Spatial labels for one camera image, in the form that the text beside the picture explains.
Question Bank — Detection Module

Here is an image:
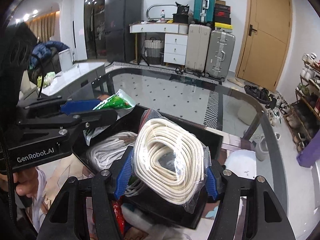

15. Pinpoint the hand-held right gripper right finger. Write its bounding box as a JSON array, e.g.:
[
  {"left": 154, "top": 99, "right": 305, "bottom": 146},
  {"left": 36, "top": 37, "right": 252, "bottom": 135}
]
[{"left": 205, "top": 159, "right": 297, "bottom": 240}]

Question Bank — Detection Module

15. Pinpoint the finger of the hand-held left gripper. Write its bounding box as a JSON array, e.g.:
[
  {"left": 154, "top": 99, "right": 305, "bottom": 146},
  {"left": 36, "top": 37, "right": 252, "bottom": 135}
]
[
  {"left": 19, "top": 109, "right": 118, "bottom": 140},
  {"left": 16, "top": 97, "right": 101, "bottom": 122}
]

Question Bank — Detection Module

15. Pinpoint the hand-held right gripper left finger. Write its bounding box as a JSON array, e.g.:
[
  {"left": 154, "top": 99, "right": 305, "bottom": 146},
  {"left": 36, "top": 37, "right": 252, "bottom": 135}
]
[{"left": 44, "top": 146, "right": 134, "bottom": 240}]

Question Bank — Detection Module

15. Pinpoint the white charging cable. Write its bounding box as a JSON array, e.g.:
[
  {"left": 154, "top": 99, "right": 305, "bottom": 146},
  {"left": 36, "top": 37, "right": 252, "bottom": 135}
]
[{"left": 124, "top": 180, "right": 145, "bottom": 197}]

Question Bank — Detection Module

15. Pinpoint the green packet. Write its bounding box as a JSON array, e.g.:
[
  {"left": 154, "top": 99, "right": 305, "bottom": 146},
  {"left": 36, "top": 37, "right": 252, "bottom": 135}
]
[{"left": 84, "top": 89, "right": 137, "bottom": 145}]

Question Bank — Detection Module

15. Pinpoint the bagged white rope coil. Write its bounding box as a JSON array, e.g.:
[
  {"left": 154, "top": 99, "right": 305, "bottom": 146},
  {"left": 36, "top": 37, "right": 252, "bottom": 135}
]
[{"left": 86, "top": 130, "right": 138, "bottom": 173}]

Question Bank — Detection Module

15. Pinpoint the bagged cream rope coil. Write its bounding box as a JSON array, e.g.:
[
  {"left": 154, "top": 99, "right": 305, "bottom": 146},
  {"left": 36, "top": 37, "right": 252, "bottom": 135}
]
[{"left": 132, "top": 109, "right": 213, "bottom": 214}]

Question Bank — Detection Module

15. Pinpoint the black cardboard box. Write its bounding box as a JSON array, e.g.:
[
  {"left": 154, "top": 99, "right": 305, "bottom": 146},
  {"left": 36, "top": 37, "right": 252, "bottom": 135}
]
[{"left": 72, "top": 104, "right": 224, "bottom": 230}]

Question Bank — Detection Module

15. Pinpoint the person's left hand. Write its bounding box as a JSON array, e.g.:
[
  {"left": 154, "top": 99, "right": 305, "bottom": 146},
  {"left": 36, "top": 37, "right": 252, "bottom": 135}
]
[{"left": 12, "top": 167, "right": 38, "bottom": 196}]

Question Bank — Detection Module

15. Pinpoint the printed desk mat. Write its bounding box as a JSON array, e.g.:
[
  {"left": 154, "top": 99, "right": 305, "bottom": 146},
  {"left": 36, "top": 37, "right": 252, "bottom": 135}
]
[{"left": 35, "top": 94, "right": 258, "bottom": 240}]

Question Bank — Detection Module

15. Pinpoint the white marble counter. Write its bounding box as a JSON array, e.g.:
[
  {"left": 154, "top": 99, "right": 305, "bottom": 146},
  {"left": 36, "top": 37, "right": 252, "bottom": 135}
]
[{"left": 41, "top": 61, "right": 105, "bottom": 97}]

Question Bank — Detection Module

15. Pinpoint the red snack packet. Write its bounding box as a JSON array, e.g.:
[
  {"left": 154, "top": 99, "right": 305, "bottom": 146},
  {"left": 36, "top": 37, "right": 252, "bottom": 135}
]
[{"left": 111, "top": 196, "right": 125, "bottom": 240}]

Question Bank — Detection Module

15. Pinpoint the white green plastic bag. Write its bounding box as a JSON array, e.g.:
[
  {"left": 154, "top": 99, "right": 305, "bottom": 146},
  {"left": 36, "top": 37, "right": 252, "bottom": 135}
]
[{"left": 37, "top": 72, "right": 55, "bottom": 88}]

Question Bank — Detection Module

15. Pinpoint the white cotton wad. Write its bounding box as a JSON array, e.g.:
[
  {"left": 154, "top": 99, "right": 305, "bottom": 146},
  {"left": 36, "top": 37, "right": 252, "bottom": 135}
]
[{"left": 122, "top": 204, "right": 175, "bottom": 240}]

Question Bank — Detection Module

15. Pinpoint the white small appliance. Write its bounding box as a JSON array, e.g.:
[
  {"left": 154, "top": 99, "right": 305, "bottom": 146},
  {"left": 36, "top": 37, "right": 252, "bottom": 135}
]
[{"left": 58, "top": 49, "right": 75, "bottom": 73}]

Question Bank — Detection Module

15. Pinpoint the beige seat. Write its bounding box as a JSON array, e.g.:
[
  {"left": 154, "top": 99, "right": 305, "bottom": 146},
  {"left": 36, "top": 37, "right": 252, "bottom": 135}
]
[{"left": 20, "top": 69, "right": 42, "bottom": 100}]

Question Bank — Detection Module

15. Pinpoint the white sneaker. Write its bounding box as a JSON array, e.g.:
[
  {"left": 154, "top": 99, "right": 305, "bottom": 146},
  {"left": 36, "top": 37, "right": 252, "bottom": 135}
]
[{"left": 254, "top": 134, "right": 280, "bottom": 162}]

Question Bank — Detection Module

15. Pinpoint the blue down jacket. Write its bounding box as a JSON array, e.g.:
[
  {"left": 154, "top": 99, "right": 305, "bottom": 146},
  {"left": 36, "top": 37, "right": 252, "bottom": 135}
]
[{"left": 29, "top": 41, "right": 70, "bottom": 70}]

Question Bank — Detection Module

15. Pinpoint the black tripod stand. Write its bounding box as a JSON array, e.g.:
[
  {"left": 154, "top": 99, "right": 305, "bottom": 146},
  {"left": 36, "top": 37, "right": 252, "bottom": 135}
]
[{"left": 136, "top": 34, "right": 150, "bottom": 67}]

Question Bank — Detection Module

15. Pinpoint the dark glass cabinet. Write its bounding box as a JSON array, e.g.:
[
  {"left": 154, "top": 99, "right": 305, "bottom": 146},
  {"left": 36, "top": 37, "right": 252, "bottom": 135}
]
[{"left": 84, "top": 0, "right": 110, "bottom": 60}]

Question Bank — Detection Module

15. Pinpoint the black white patterned rug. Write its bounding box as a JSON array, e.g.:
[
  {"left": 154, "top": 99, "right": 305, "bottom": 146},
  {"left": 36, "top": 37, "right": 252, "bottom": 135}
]
[{"left": 110, "top": 61, "right": 225, "bottom": 130}]

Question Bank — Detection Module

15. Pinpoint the dark grey fridge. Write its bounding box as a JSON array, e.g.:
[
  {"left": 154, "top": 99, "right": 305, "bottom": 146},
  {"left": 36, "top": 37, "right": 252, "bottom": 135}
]
[{"left": 104, "top": 0, "right": 143, "bottom": 63}]

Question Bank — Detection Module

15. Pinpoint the woven basket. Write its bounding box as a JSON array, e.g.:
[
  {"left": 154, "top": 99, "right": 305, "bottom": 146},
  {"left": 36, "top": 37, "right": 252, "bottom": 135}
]
[{"left": 144, "top": 37, "right": 164, "bottom": 65}]

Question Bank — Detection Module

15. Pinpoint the beige curtain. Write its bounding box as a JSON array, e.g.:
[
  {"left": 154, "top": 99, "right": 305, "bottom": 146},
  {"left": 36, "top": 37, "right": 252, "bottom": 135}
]
[{"left": 26, "top": 10, "right": 60, "bottom": 43}]

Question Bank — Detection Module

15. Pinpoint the purple bag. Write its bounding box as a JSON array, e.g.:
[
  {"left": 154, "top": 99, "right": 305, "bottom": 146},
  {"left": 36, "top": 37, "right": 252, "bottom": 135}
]
[{"left": 296, "top": 140, "right": 320, "bottom": 168}]

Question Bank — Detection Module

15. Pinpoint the pile of loose shoes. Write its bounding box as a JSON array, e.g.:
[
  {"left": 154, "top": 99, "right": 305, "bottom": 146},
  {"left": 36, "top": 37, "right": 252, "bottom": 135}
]
[{"left": 227, "top": 76, "right": 292, "bottom": 127}]

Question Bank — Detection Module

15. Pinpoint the white drawer unit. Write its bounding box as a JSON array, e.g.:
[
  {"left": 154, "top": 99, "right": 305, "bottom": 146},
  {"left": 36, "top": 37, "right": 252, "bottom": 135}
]
[{"left": 164, "top": 33, "right": 188, "bottom": 66}]

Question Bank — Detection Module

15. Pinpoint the white vanity desk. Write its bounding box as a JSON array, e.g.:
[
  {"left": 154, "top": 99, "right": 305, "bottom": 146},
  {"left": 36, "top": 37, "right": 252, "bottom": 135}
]
[{"left": 129, "top": 21, "right": 189, "bottom": 67}]

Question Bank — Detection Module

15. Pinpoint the beige suitcase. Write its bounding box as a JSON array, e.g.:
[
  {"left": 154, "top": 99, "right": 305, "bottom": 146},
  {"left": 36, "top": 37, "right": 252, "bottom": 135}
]
[{"left": 185, "top": 24, "right": 212, "bottom": 74}]

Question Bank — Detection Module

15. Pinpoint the wooden shoe rack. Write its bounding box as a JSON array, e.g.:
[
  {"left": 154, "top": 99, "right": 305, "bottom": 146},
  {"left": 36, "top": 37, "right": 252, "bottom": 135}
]
[{"left": 290, "top": 60, "right": 320, "bottom": 153}]

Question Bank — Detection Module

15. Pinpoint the silver suitcase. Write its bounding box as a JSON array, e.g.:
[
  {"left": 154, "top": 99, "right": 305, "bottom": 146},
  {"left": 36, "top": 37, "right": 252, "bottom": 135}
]
[{"left": 205, "top": 29, "right": 236, "bottom": 80}]

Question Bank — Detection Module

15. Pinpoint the black bag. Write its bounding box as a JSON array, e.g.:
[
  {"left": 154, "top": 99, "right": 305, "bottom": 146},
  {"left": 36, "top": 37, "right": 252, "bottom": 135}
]
[{"left": 172, "top": 1, "right": 192, "bottom": 23}]

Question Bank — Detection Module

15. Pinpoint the shoe rack with shoes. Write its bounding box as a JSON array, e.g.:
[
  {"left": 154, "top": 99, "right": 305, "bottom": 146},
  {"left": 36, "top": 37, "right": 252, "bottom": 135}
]
[{"left": 287, "top": 52, "right": 320, "bottom": 150}]

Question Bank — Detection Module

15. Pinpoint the teal suitcase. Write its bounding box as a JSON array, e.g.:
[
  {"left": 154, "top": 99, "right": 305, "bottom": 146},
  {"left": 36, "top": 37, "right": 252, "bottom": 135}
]
[{"left": 194, "top": 0, "right": 215, "bottom": 27}]

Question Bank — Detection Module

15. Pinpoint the wooden door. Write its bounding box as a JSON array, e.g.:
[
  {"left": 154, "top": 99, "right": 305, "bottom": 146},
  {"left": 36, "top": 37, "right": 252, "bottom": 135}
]
[{"left": 235, "top": 0, "right": 293, "bottom": 92}]

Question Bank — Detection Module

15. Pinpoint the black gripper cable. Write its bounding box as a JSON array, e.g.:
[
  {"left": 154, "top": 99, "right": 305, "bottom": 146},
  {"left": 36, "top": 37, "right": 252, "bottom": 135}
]
[{"left": 36, "top": 55, "right": 50, "bottom": 99}]

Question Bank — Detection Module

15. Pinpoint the oval chrome mirror frame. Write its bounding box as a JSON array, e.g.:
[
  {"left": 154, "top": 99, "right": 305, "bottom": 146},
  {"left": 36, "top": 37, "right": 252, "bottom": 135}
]
[{"left": 146, "top": 4, "right": 177, "bottom": 22}]

